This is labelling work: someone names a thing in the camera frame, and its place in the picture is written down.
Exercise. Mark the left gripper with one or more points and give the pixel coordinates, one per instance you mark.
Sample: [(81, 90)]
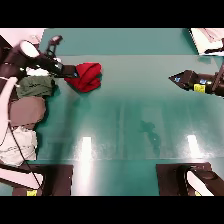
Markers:
[(69, 71)]

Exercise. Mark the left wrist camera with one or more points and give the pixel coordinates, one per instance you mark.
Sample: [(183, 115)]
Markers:
[(54, 42)]

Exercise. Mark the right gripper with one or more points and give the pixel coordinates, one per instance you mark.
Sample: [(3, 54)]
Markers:
[(196, 81)]

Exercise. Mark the green garment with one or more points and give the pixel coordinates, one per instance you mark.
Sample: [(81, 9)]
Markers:
[(35, 86)]

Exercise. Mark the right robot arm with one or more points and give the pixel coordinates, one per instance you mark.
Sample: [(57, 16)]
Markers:
[(218, 87)]

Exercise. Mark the brown garment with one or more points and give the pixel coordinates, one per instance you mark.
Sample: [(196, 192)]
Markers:
[(27, 111)]

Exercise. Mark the white garment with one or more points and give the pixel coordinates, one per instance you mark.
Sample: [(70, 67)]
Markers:
[(18, 146), (208, 38)]

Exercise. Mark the red T-shirt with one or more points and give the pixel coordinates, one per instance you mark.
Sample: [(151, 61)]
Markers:
[(87, 76)]

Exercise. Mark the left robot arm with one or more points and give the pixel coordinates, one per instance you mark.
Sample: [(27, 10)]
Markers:
[(20, 56)]

